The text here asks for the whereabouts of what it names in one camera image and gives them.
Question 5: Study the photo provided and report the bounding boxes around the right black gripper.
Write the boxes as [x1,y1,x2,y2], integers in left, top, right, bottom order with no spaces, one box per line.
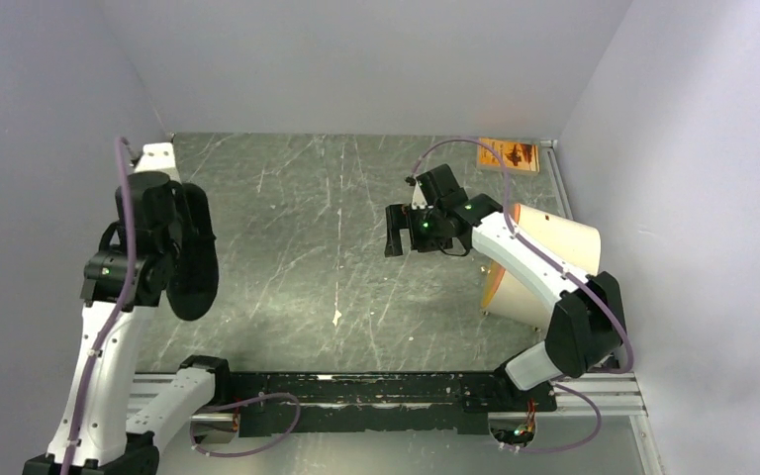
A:
[385,201,452,257]

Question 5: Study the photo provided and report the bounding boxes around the black canvas shoe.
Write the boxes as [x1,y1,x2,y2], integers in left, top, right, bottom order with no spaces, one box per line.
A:
[166,182,220,322]

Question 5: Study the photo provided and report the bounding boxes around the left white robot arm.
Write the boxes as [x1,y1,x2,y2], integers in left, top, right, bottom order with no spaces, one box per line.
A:
[24,171,235,474]

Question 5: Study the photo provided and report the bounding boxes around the orange book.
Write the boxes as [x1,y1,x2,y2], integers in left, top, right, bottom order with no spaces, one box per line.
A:
[475,138,540,175]

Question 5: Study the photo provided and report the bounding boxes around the white cylindrical lampshade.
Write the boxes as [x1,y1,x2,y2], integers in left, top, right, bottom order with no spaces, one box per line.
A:
[480,203,602,331]

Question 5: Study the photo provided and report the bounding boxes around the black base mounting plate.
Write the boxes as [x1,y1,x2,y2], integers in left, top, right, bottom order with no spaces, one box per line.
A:
[232,370,556,437]

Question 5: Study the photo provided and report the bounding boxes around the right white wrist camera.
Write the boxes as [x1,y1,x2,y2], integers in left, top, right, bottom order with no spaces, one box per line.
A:
[410,180,433,210]

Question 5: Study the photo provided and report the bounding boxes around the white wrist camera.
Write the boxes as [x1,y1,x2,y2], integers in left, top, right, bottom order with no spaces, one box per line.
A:
[134,142,181,182]
[410,180,433,210]

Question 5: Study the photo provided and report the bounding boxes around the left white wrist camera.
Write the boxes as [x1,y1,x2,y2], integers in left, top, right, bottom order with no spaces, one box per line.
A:
[134,142,181,182]

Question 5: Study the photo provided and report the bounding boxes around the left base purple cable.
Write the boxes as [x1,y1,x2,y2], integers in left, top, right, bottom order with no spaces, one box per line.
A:
[188,392,303,459]

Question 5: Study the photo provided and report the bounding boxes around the aluminium frame rail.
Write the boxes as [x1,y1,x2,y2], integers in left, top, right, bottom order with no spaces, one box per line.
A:
[127,373,648,419]

